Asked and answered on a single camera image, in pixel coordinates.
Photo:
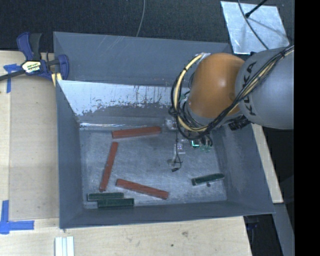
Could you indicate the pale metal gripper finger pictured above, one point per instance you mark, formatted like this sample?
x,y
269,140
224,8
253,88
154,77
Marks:
x,y
180,148
170,124

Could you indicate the grey metal bin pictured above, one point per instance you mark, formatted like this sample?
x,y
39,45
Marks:
x,y
150,160

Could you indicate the red-brown flat block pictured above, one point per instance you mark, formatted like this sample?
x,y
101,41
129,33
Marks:
x,y
136,132
142,189
109,166

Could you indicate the dark green flat block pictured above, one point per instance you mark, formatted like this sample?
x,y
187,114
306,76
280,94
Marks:
x,y
115,203
105,196
207,179

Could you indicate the pale wood flat board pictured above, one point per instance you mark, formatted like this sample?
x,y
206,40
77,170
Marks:
x,y
32,150

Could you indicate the black cylinder on white bracket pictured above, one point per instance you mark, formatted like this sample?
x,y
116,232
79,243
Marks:
x,y
239,124

